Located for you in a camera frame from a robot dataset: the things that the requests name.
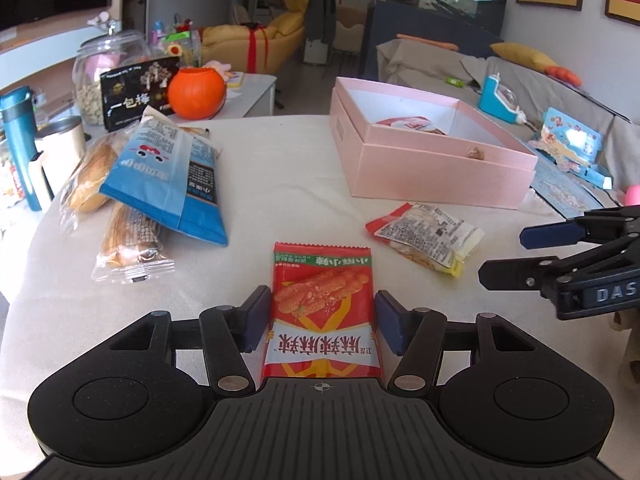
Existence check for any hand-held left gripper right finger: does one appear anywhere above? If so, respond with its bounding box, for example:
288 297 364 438
375 290 531 395

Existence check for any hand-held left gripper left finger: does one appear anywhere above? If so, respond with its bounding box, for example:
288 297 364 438
114 285 272 395

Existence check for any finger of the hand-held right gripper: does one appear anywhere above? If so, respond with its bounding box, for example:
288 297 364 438
477 235 640 297
519 204 640 250

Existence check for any red snack packet with sticks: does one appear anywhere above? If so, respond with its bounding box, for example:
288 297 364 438
261 241 383 381

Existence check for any white and yellow snack packet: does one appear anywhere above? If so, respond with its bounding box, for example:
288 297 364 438
365 202 485 279

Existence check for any pink cardboard box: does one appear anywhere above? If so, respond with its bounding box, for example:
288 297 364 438
329 76 540 211

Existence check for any red and white snack packet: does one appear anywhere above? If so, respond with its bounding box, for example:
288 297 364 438
376 116 447 136

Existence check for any printed cartoon board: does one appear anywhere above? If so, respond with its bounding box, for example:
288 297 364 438
527 165 623 221

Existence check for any white tablecloth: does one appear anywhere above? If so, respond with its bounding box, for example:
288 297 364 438
0 115 640 461

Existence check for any blue and white toy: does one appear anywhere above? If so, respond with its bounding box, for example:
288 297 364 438
477 74 526 126

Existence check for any long bread packet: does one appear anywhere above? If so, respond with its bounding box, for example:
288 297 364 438
91 200 176 283

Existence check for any orange cushion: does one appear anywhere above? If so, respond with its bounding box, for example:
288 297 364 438
545 66 583 86

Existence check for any blue snack bag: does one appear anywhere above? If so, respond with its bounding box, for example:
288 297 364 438
99 106 230 247

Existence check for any yellow cushion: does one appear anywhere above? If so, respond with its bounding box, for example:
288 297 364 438
490 41 558 72

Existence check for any grey sofa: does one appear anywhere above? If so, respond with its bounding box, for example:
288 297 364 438
375 40 640 201

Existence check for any round bread packet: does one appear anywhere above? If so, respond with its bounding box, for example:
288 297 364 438
60 135 126 226

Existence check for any white coffee table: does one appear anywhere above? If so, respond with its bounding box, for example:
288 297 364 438
220 72 278 121

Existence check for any orange pumpkin-shaped container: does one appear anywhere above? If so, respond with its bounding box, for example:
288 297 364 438
167 67 227 121

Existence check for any pink plush toy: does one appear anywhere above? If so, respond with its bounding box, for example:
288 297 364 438
202 60 233 81

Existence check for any black snack packet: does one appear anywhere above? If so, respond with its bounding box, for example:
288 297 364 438
100 56 181 133

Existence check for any dark blue cabinet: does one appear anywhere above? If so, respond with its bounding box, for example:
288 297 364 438
364 0 506 81

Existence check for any white mug with steel rim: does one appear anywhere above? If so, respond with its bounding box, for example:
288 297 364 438
35 116 87 198

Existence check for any white box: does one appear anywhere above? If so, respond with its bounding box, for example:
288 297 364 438
304 40 331 66

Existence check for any yellow sofa with red ribbon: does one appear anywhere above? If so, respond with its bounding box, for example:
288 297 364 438
200 10 307 73

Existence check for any clear bag with red print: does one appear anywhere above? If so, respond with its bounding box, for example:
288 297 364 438
0 150 26 211

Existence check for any tan armchair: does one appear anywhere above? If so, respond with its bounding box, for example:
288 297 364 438
334 7 368 53

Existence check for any colourful toy pile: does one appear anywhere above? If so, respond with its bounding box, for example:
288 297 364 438
150 17 201 68

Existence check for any blue thermos bottle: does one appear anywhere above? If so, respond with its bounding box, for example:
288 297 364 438
0 86 43 212

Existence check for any glass jar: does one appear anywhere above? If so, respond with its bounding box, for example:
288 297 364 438
72 12 153 126

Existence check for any dark coat on stand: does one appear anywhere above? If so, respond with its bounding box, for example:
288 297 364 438
280 0 338 43

